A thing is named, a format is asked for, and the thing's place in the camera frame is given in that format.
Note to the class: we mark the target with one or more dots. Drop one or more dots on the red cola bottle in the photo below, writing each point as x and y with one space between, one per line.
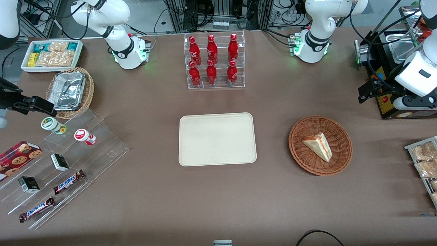
194 75
212 51
211 73
194 51
232 73
233 49

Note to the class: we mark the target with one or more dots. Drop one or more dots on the clear acrylic bottle rack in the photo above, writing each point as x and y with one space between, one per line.
242 58

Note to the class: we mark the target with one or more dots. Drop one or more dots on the wicker basket with foil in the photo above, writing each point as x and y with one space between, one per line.
88 92

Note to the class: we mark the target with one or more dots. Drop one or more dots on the silver foil tray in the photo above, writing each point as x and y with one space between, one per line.
66 90

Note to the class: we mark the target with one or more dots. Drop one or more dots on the aluminium frame rack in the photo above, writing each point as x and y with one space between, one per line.
177 17

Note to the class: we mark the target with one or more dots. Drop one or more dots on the small black box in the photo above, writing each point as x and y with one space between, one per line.
60 162
29 185

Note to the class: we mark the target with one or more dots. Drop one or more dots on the green lid yogurt bottle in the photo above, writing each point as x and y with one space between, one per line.
51 124

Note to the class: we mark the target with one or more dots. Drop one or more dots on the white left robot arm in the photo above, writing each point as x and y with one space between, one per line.
317 20

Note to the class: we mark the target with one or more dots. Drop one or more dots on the red sausage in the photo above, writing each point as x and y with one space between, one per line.
426 35

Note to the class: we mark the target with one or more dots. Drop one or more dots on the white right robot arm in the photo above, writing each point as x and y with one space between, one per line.
121 51

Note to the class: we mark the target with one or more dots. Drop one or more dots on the red lid yogurt bottle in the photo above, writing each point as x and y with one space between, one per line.
82 135

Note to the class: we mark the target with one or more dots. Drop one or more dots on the yellow snack packet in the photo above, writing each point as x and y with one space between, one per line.
33 59

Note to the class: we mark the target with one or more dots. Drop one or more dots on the steel warmer pan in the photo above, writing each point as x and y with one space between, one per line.
401 51

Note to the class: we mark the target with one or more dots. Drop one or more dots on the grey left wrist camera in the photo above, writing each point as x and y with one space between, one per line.
413 104

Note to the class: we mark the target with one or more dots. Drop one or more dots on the clear acrylic step stand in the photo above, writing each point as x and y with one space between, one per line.
102 150

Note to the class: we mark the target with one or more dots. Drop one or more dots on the clear snack bag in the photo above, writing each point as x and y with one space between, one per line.
423 152
434 198
433 185
426 169

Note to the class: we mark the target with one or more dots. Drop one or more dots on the white power strip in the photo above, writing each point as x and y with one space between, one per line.
221 25

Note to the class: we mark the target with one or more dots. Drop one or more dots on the cream plastic tray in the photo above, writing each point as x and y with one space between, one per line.
216 140

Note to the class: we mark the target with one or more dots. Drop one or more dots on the large clear cracker bag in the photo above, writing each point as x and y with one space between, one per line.
54 58

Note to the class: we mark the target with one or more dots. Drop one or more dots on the black food warmer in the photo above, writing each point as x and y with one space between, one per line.
387 115

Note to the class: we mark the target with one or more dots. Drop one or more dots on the small clear cracker bag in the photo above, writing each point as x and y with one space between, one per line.
58 46

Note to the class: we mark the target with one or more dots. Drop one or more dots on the red cookie box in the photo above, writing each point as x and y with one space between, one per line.
17 157

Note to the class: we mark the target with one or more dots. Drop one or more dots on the small grey device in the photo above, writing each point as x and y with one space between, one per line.
222 243

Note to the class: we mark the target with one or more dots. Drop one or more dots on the white rectangular snack bin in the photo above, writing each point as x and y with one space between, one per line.
24 65

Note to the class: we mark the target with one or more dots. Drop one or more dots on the teal snack packet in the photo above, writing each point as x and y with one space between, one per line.
72 46
40 47

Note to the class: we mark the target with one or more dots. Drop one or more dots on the snickers bar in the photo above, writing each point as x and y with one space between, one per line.
68 181
37 209

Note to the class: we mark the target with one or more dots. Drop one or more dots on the triangular sandwich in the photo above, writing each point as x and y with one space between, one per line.
319 145

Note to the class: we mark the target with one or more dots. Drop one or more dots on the round brown wicker basket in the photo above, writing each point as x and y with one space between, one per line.
307 164

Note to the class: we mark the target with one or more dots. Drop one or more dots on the silver metal block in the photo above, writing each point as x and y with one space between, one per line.
362 53

